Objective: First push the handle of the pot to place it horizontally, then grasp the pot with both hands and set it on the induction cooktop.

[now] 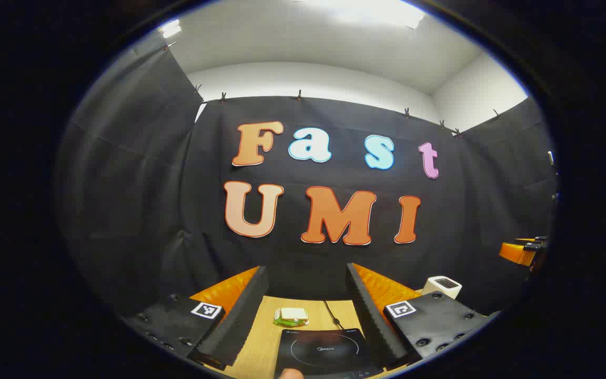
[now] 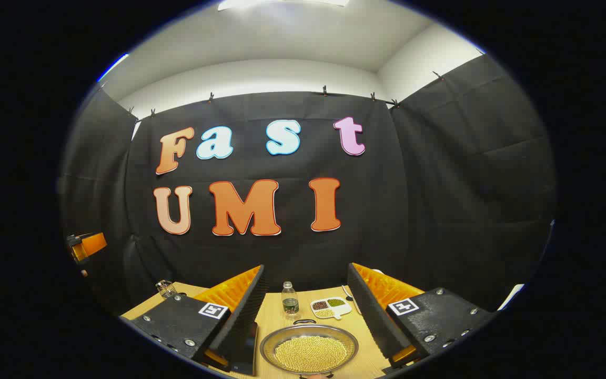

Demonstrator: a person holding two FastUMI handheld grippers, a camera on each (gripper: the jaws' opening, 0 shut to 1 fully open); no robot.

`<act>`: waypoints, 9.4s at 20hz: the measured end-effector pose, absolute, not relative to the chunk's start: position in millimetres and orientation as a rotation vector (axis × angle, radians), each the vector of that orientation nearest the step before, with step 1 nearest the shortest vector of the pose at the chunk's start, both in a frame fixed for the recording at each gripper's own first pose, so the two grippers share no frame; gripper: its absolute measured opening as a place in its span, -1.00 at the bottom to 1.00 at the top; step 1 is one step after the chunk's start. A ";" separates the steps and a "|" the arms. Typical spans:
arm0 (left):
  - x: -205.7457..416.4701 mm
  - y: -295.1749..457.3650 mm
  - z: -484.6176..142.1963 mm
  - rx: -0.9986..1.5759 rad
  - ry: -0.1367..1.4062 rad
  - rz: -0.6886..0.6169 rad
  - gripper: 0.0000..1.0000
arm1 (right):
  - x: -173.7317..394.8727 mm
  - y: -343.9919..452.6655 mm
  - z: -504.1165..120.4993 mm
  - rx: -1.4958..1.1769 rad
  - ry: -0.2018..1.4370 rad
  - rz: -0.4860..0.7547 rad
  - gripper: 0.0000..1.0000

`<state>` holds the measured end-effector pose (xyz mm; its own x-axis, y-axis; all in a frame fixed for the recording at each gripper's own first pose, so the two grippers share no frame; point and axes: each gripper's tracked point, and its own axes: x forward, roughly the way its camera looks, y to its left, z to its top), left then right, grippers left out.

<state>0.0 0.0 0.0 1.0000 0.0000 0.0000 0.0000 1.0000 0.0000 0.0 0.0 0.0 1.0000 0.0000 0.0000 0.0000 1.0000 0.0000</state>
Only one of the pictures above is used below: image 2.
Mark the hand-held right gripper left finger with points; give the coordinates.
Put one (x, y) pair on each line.
(240, 321)

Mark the row of black cloth clips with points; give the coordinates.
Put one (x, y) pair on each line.
(324, 91)

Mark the pile of yellow soybeans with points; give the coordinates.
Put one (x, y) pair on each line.
(310, 353)

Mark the white divided dish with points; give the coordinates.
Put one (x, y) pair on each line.
(341, 310)

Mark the black backdrop cloth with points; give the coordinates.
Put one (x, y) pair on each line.
(292, 252)

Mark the pile of pale beans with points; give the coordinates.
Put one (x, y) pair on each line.
(324, 313)

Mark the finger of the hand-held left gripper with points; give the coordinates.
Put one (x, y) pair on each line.
(92, 243)

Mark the clear plastic water bottle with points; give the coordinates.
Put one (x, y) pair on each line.
(290, 302)

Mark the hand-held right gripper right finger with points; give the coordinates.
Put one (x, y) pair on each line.
(374, 321)

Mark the ceiling light panel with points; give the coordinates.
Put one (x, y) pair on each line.
(282, 3)

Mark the pile of red beans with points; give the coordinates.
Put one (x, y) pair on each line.
(320, 305)

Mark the pile of green beans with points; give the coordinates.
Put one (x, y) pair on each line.
(335, 302)

